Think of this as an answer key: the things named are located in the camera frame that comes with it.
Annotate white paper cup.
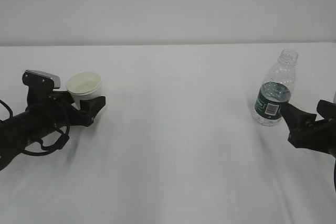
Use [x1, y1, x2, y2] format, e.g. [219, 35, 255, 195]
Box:
[66, 71, 102, 109]

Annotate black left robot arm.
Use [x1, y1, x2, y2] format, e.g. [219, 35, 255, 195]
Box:
[1, 91, 106, 169]

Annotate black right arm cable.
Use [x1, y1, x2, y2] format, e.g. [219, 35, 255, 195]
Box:
[332, 155, 336, 198]

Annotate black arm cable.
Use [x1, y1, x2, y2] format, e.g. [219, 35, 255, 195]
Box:
[0, 99, 71, 156]
[332, 155, 336, 198]

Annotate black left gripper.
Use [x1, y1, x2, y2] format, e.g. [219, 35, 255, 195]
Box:
[26, 91, 106, 130]

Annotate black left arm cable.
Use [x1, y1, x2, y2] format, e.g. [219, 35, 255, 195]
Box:
[0, 99, 71, 156]

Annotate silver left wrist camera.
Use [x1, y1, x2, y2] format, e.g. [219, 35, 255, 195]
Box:
[22, 70, 61, 107]

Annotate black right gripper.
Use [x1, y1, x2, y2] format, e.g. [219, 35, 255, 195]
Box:
[281, 100, 336, 156]

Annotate clear plastic water bottle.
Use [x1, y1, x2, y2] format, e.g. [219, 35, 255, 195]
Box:
[253, 49, 299, 126]

